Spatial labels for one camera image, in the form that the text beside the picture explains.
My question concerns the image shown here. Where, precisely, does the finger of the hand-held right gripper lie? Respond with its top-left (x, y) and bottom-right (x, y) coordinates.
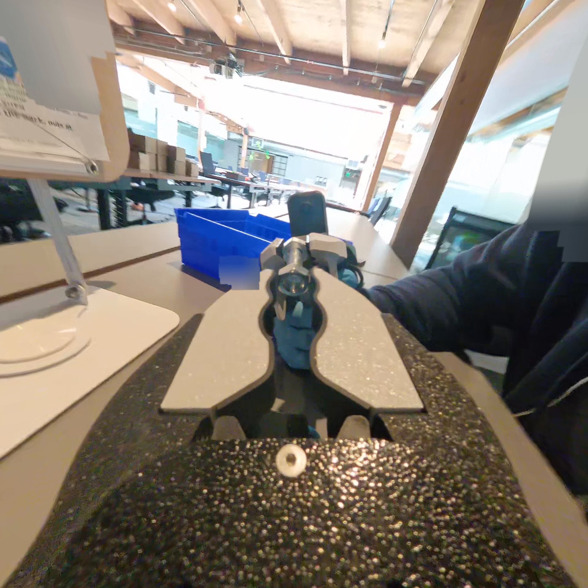
top-left (260, 238), bottom-right (288, 273)
top-left (306, 233), bottom-right (348, 277)

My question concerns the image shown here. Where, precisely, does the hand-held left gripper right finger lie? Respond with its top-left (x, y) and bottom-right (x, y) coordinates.
top-left (310, 269), bottom-right (424, 413)

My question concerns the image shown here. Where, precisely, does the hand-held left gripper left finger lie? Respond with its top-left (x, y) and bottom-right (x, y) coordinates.
top-left (161, 269), bottom-right (276, 414)

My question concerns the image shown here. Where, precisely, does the steel hex nut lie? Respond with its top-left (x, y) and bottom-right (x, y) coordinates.
top-left (276, 261), bottom-right (315, 298)

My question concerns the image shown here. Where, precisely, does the person's right forearm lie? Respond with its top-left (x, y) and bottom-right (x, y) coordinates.
top-left (367, 225), bottom-right (566, 364)

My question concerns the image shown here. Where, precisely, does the blue plastic bin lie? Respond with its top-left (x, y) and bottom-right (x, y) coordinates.
top-left (175, 208), bottom-right (354, 292)

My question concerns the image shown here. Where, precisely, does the white stand base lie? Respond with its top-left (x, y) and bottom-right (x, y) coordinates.
top-left (0, 285), bottom-right (181, 460)

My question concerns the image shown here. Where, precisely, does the brown office table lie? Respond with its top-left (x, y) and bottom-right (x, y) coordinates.
top-left (124, 168), bottom-right (221, 221)

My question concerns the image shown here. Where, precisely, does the black framed screen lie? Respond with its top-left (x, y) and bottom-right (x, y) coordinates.
top-left (425, 207), bottom-right (515, 272)

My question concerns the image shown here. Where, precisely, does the stack of cardboard boxes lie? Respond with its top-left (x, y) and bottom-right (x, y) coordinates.
top-left (128, 131), bottom-right (199, 177)

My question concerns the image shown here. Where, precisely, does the wooden pillar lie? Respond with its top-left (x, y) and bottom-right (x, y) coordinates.
top-left (390, 0), bottom-right (524, 269)

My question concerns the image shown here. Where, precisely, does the clear stand leg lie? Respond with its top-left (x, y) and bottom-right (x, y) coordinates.
top-left (28, 179), bottom-right (89, 306)

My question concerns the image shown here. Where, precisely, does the printed instruction sheet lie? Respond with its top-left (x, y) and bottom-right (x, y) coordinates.
top-left (0, 37), bottom-right (111, 162)

